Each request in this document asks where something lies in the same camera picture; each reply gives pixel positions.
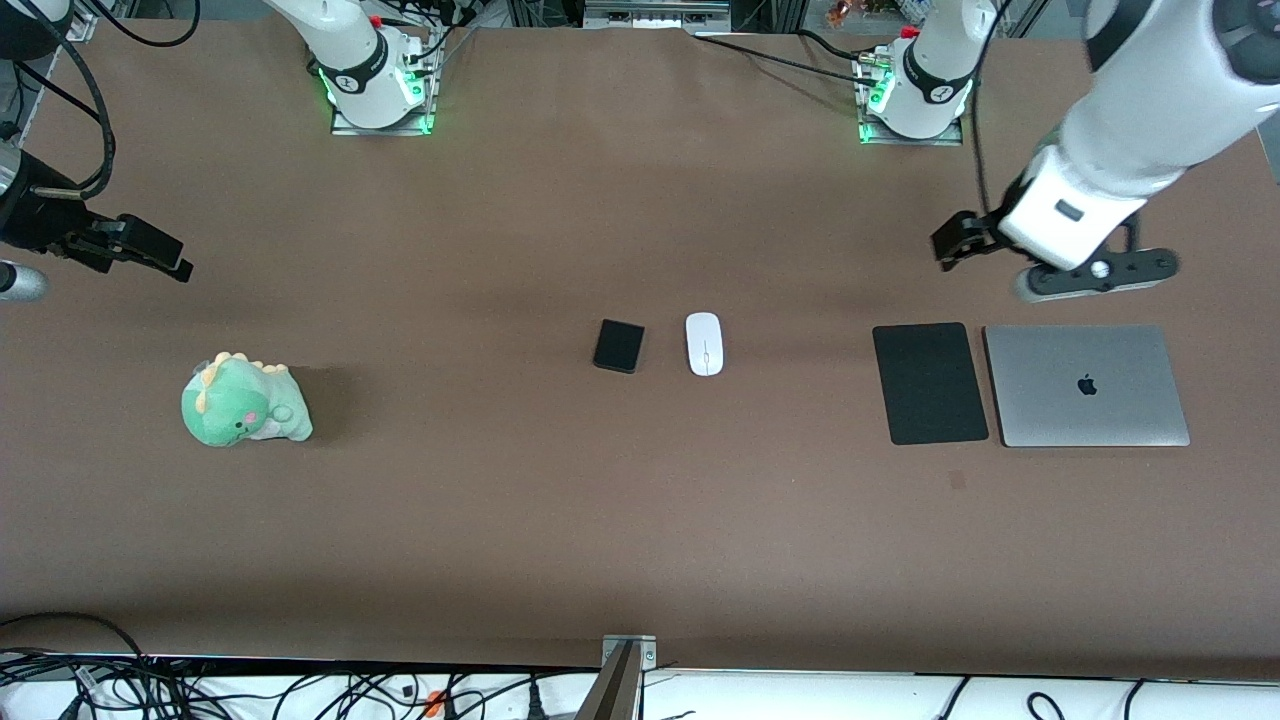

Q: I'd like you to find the white computer mouse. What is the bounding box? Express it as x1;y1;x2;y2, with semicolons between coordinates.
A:
685;312;724;377

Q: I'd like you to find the black mouse pad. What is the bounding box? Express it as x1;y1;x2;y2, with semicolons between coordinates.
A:
872;322;990;446

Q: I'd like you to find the grey apple laptop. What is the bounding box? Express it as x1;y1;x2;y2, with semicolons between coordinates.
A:
982;324;1192;448

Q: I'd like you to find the green dinosaur plush toy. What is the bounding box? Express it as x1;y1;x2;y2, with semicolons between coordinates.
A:
181;351;314;448

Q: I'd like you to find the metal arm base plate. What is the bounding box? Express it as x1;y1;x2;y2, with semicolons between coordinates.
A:
328;40;438;137
855;50;967;147

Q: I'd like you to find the silver metal frame bar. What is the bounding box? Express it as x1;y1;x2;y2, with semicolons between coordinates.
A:
580;0;733;32

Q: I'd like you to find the metal bracket with post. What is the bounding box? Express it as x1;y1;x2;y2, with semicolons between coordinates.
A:
574;634;659;720

